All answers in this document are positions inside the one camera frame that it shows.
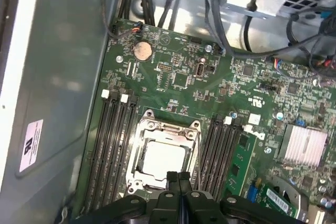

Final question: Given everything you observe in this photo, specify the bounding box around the white warning sticker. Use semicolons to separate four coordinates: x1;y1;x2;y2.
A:
19;119;44;173

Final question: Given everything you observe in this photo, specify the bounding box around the black open PC case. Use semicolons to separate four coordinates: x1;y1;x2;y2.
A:
0;0;336;224

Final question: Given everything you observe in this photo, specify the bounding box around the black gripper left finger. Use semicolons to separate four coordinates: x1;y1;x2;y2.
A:
76;171;180;224

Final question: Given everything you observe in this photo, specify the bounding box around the thin wire locking lever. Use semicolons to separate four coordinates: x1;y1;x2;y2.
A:
197;140;203;192

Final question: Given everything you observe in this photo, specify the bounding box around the CPU socket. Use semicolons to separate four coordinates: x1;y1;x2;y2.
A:
124;108;203;201

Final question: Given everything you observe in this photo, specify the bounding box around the silver finned heatsink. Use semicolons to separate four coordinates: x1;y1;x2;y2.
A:
277;123;329;169

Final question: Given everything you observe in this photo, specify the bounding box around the silver-topped CPU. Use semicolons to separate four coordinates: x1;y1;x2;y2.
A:
142;139;186;183

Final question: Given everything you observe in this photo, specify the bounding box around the green RAM stick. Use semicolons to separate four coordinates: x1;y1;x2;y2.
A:
225;132;257;196

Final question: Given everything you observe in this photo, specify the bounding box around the green motherboard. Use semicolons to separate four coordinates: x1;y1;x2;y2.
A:
76;18;336;224

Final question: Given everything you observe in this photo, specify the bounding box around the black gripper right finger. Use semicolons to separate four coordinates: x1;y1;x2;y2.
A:
178;172;302;224

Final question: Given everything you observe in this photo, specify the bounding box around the black cable bundle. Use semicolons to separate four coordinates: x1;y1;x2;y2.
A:
202;0;336;63

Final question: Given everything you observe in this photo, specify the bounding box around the grey ribbed cable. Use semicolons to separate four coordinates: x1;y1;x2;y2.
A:
101;0;125;39

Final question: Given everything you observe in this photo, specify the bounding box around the silver coin battery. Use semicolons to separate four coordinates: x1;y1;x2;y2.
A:
132;40;153;62

